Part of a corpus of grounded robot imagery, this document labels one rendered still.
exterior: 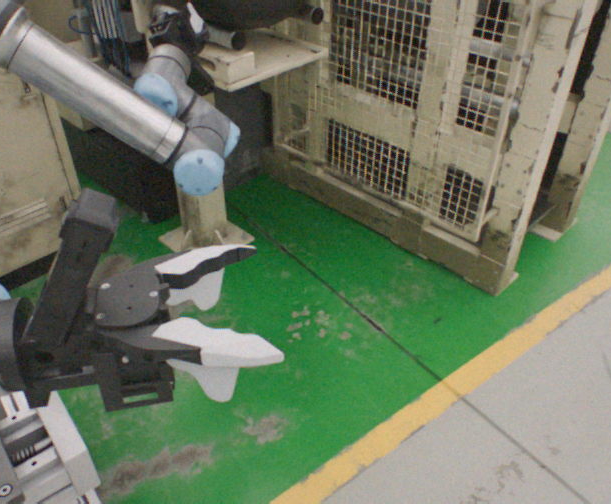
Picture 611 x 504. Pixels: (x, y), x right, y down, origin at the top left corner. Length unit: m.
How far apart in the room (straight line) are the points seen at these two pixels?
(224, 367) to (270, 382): 1.35
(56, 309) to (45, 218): 1.74
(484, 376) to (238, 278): 0.90
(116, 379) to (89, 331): 0.05
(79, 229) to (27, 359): 0.13
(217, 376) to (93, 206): 0.15
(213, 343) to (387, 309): 1.61
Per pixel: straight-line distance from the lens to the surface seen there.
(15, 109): 2.00
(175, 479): 1.62
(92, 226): 0.40
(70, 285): 0.43
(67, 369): 0.49
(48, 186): 2.13
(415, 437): 1.68
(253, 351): 0.40
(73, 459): 0.88
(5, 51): 0.91
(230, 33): 1.50
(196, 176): 0.91
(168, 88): 1.01
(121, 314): 0.44
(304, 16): 1.69
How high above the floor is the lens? 1.37
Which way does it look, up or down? 39 degrees down
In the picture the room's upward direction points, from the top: straight up
